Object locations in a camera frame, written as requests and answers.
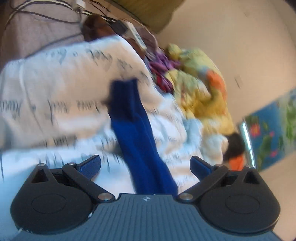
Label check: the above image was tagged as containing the brown rounded object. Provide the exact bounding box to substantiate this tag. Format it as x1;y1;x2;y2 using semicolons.
82;14;116;42

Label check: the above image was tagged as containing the red cloth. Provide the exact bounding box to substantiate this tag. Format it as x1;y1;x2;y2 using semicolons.
154;74;174;93

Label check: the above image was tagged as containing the blue knit garment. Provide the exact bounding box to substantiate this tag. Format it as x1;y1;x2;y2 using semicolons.
107;79;179;195

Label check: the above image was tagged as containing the black power adapter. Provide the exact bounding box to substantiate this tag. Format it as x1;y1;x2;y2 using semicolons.
110;19;129;36

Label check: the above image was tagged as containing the white script-printed quilt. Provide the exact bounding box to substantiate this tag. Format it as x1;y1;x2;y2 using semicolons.
0;36;229;233

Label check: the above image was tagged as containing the olive fabric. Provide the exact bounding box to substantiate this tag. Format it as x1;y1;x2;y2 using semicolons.
110;0;188;35

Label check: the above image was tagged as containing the white power strip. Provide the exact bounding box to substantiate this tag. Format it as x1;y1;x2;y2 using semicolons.
124;22;149;51

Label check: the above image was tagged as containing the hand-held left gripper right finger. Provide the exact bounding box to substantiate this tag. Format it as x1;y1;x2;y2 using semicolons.
177;156;262;202

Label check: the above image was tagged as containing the orange plastic bag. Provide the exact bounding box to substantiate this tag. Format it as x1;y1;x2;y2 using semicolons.
228;155;246;171

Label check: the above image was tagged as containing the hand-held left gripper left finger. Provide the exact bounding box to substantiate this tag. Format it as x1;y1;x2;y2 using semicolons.
31;155;116;202

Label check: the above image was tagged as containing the black cable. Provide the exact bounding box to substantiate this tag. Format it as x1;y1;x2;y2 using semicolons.
5;0;116;27

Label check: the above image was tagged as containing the purple cloth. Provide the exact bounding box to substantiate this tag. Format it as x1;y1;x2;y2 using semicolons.
149;51;180;77

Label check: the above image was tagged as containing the yellow floral blanket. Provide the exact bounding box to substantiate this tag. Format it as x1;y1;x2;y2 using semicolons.
162;44;236;136

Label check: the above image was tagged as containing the blue lotus window blind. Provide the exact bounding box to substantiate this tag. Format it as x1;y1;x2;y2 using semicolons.
245;89;296;171

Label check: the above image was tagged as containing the black cloth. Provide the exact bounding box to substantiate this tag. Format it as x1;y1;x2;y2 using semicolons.
223;133;246;162

